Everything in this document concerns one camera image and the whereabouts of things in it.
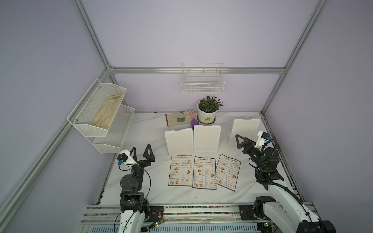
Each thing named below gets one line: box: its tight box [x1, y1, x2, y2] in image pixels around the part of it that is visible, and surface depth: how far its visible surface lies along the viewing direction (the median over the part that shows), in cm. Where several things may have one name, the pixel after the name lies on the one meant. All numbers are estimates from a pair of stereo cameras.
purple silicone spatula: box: [188, 109, 200, 129], surface depth 113 cm
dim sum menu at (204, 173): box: [192, 156, 217, 191], surface depth 90 cm
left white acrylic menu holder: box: [164, 127, 194, 156], surface depth 86 cm
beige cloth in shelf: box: [90, 93, 124, 130], surface depth 80 cm
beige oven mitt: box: [165, 109, 196, 127], surface depth 118 cm
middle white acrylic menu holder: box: [193, 124, 222, 153], surface depth 90 cm
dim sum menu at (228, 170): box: [216, 153, 241, 192], surface depth 90 cm
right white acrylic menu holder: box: [228, 118, 261, 146], surface depth 92 cm
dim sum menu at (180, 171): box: [168, 155, 193, 187], surface depth 90 cm
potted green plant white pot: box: [196, 94, 225, 125], surface depth 106 cm
